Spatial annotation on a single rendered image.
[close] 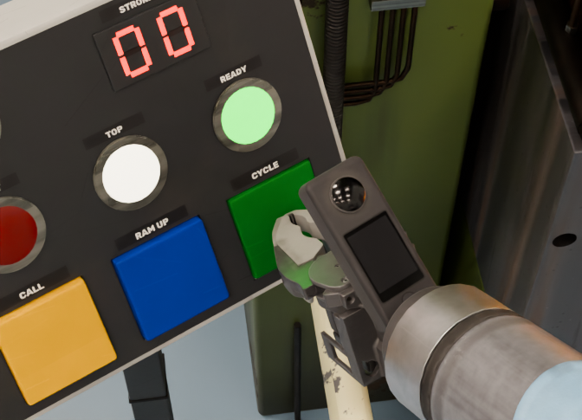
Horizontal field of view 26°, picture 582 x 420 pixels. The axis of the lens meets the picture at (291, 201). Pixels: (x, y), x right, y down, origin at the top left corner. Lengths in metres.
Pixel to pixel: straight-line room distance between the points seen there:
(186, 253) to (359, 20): 0.40
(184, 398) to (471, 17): 0.96
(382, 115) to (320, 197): 0.57
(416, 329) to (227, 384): 1.28
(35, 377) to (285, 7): 0.33
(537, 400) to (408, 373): 0.11
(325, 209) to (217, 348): 1.26
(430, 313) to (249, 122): 0.24
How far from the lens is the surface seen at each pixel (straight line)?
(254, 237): 0.99
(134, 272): 0.95
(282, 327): 1.77
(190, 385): 2.05
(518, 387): 0.72
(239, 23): 0.93
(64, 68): 0.89
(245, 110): 0.95
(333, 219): 0.84
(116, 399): 2.06
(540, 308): 1.42
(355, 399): 1.33
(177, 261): 0.96
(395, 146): 1.45
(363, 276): 0.84
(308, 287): 0.88
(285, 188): 0.99
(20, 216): 0.91
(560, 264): 1.34
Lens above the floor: 1.84
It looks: 55 degrees down
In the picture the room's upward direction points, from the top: straight up
